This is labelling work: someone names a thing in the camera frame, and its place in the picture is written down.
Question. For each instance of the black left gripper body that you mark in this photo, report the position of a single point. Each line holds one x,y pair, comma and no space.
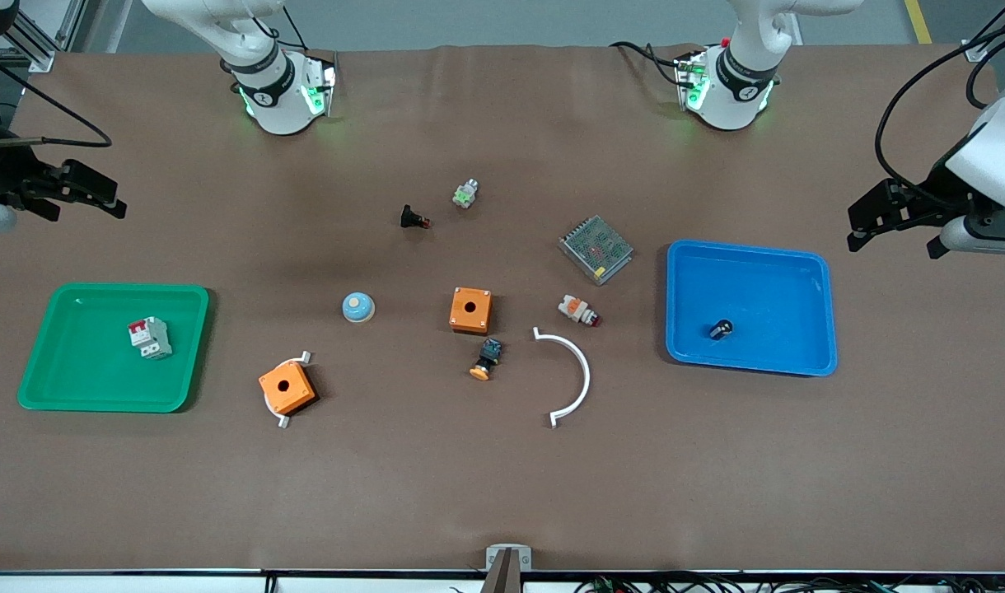
936,191

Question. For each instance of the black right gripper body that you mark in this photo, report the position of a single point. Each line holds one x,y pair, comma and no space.
2,170

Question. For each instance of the white red circuit breaker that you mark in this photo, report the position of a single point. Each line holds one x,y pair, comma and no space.
150,339

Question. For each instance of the black cylindrical capacitor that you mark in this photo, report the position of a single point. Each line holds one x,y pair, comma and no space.
721,329

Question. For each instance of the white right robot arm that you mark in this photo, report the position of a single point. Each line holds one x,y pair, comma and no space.
276,107

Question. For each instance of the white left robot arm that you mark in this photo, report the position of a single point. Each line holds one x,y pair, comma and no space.
729,103

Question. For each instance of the blue plastic tray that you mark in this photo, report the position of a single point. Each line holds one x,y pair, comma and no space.
758,288

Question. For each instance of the green plastic tray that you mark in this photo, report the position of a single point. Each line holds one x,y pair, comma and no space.
82,379

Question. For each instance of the metal mesh power supply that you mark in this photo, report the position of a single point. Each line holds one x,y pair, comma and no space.
597,247

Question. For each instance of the orange button box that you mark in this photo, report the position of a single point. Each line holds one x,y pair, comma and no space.
296,395
461,317

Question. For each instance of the blue dome buzzer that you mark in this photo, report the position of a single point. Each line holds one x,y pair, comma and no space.
358,309

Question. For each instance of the small black red indicator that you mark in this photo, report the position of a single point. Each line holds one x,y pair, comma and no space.
408,217

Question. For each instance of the white red push button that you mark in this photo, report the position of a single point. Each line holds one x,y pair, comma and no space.
575,308

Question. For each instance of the green white push button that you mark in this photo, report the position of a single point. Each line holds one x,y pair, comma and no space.
465,195

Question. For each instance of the black orange push button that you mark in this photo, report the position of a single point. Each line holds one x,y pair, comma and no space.
489,352

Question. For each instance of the aluminium frame profile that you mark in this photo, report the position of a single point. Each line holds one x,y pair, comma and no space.
37,45

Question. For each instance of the small metal corner bracket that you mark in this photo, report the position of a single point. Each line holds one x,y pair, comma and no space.
976,51

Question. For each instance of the orange box with bracket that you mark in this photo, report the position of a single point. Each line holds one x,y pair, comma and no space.
284,422

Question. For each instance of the large white curved bracket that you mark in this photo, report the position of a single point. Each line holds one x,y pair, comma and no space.
586,371

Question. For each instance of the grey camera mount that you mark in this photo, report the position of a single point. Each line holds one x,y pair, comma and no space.
508,568

